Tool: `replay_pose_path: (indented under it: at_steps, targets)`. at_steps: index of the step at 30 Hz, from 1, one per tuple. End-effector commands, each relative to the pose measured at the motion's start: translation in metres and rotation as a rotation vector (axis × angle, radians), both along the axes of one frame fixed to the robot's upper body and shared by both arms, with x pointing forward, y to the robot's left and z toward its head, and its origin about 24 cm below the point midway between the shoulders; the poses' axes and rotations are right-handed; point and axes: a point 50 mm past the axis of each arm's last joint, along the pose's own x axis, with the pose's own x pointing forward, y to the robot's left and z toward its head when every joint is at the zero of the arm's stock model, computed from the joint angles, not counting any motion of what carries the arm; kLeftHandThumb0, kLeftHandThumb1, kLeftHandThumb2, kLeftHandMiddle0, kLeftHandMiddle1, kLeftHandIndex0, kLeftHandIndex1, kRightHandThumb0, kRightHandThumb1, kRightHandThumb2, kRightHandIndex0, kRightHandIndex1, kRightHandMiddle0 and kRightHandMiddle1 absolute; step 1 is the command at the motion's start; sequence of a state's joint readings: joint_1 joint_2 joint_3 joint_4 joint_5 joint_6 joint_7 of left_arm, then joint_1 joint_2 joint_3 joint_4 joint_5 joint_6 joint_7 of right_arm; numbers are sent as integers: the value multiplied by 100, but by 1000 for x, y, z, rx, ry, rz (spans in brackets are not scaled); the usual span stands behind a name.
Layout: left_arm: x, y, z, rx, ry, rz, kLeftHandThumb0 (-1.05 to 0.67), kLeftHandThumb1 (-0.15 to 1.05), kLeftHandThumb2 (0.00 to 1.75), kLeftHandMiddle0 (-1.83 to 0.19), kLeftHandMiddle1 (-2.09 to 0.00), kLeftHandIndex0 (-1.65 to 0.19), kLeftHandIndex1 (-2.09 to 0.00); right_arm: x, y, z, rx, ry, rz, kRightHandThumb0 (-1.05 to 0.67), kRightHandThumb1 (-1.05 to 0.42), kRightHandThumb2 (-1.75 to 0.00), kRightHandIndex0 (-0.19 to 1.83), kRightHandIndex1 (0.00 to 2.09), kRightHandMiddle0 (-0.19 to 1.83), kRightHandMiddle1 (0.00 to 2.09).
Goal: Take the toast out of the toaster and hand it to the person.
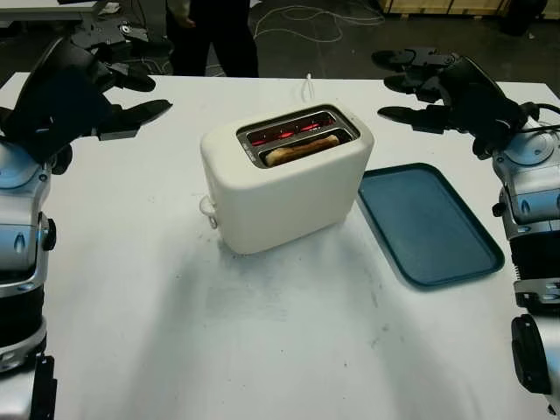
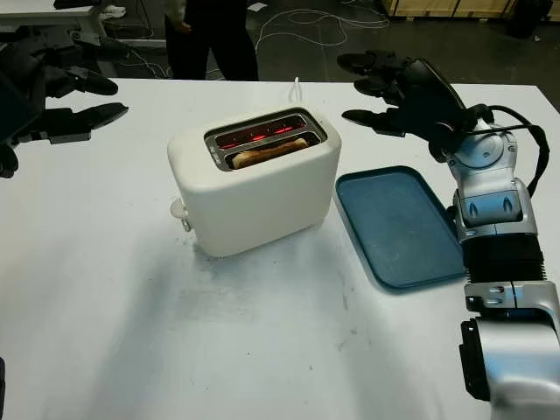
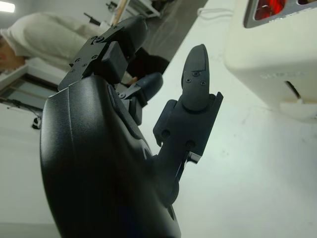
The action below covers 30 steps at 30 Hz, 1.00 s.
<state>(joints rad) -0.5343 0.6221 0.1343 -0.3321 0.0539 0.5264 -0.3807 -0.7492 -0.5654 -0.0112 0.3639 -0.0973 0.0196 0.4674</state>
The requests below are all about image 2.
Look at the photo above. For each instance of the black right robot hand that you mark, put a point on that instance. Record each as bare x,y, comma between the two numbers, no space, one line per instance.
420,109

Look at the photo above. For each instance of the white two-slot toaster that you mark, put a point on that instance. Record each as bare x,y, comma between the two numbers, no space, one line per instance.
262,197

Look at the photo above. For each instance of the browned toast slice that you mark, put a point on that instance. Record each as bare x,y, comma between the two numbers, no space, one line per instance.
267,153

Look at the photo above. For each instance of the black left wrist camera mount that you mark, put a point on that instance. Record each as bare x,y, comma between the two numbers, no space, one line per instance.
8,162

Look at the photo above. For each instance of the black bin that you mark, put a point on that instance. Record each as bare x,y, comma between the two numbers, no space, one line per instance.
527,17

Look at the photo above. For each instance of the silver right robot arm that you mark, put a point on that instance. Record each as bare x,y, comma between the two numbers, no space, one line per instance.
494,210

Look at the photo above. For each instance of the wooden crate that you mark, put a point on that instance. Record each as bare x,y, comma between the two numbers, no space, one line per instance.
437,6

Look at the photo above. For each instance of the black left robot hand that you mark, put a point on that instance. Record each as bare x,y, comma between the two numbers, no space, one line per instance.
65,122

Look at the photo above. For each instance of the person in dark trousers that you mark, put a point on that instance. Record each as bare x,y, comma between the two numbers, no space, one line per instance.
219,52

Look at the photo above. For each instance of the blue plastic tray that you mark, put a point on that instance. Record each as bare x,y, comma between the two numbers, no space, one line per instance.
394,223

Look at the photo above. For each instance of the white office desk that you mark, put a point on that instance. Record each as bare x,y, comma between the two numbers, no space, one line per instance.
52,17

